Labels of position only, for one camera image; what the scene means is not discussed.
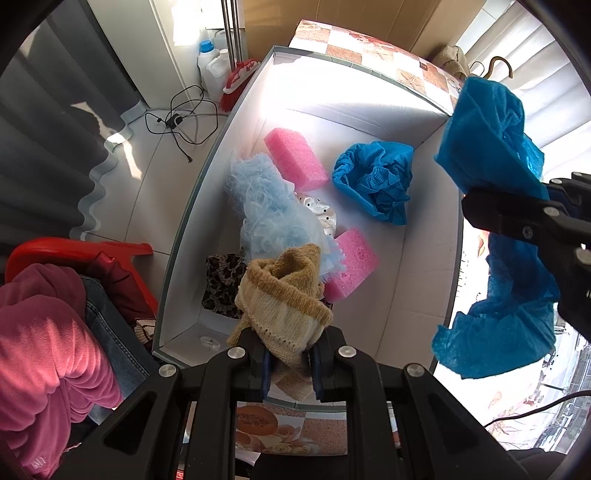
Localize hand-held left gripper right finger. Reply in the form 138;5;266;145
311;325;529;480

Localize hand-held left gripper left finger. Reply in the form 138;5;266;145
81;329;271;480

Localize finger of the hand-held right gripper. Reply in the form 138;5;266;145
549;173;591;208
462;188;563;244

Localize beige knit cuff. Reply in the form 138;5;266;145
226;243;334;367

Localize blue shoe cover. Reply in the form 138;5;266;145
332;141;415;226
431;76;561;380

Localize leopard print scrunchie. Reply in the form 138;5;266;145
202;253;250;320

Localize grey cardboard storage box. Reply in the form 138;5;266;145
152;45;464;411

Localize pink foam sponge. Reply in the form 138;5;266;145
323;227;382;303
263;128;329;191

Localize light blue fluffy scrunchie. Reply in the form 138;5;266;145
226;154;346;280

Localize white polka dot scrunchie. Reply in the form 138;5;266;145
295;191;340;241

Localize brown hanger hook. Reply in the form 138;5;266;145
478;56;514;81

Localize beige cloth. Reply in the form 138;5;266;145
434;45;469;79

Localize person's blue jeans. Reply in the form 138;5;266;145
78;274;160;425

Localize maroon cloth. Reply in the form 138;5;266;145
88;254;139;315

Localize person's pink sweater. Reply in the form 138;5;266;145
0;265;123;480

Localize red plastic stool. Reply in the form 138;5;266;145
4;237;160;333

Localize brown cardboard sheet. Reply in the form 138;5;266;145
242;0;488;58

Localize red broom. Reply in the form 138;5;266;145
218;0;262;114

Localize white plastic jug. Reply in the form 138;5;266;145
205;48;237;90

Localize grey curtain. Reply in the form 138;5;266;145
0;28;141;259

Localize white bottle blue cap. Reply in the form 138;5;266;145
198;41;220;88

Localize black charger cable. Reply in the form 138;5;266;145
144;84;220;164

